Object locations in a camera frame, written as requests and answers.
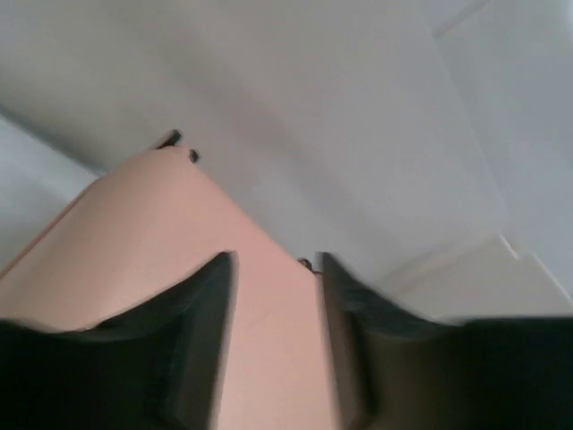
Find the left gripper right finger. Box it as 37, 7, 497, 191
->
321, 253, 572, 429

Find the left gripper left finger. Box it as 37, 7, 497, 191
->
1, 253, 233, 429

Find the pink hard-shell suitcase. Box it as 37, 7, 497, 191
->
1, 144, 345, 429

